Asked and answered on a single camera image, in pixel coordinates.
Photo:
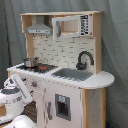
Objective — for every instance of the grey range hood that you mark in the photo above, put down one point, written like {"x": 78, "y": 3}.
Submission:
{"x": 40, "y": 27}

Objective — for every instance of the white cabinet door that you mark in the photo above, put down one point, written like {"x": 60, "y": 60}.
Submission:
{"x": 63, "y": 106}

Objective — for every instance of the black stovetop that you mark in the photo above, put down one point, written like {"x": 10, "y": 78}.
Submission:
{"x": 37, "y": 68}

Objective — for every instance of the oven door with window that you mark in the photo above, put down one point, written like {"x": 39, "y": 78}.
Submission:
{"x": 30, "y": 109}

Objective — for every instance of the wooden toy kitchen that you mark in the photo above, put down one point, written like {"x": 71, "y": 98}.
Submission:
{"x": 63, "y": 53}

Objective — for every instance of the silver cooking pot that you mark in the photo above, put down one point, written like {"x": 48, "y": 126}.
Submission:
{"x": 30, "y": 62}

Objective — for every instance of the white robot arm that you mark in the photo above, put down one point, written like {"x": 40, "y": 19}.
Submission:
{"x": 15, "y": 96}

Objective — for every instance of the grey sink basin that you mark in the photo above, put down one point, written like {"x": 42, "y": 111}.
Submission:
{"x": 72, "y": 74}

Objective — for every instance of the black toy faucet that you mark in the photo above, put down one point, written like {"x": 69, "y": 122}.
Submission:
{"x": 82, "y": 61}

